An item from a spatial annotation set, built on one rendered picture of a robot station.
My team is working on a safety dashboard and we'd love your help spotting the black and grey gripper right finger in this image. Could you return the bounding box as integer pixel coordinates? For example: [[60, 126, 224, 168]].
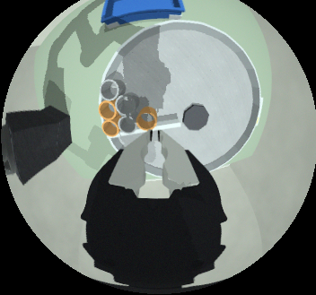
[[158, 129, 227, 223]]

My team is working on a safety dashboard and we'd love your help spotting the grey round turntable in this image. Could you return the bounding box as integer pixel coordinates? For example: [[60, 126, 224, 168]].
[[101, 20, 263, 178]]

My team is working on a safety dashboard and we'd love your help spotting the bronze bushing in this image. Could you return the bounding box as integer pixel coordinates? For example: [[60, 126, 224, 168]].
[[102, 115, 121, 137], [136, 107, 157, 131], [99, 100, 119, 120]]

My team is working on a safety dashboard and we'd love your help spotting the grey metal sleeve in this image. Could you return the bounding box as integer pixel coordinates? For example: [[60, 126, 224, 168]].
[[118, 111, 138, 134], [100, 79, 126, 101], [115, 92, 140, 116]]

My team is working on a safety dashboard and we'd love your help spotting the blue rectangular crate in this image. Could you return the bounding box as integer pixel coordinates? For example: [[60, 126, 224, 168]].
[[101, 0, 185, 29]]

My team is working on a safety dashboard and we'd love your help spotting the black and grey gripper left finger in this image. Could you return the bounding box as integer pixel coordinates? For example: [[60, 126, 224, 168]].
[[81, 129, 153, 221]]

